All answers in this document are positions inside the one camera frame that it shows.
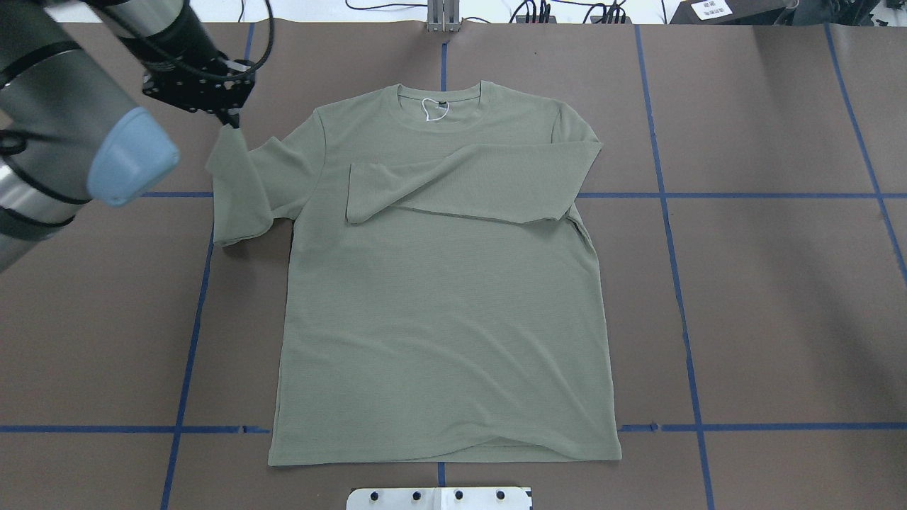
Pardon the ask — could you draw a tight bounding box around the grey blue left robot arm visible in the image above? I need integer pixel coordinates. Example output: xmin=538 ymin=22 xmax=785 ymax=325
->
xmin=1 ymin=1 xmax=274 ymax=270

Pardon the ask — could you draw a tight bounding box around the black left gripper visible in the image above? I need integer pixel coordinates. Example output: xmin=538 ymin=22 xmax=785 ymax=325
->
xmin=142 ymin=58 xmax=256 ymax=129

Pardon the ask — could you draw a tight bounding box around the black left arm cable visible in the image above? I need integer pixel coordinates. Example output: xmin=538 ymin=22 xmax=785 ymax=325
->
xmin=106 ymin=0 xmax=276 ymax=80

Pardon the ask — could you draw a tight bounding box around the olive green long-sleeve shirt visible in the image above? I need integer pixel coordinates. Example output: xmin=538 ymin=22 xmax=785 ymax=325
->
xmin=206 ymin=81 xmax=622 ymax=467

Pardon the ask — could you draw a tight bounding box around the black power adapter box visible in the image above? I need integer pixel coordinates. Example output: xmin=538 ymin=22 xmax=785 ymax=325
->
xmin=668 ymin=1 xmax=800 ymax=26

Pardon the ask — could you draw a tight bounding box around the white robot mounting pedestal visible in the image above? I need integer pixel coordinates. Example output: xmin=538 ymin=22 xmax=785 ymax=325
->
xmin=345 ymin=487 xmax=534 ymax=509

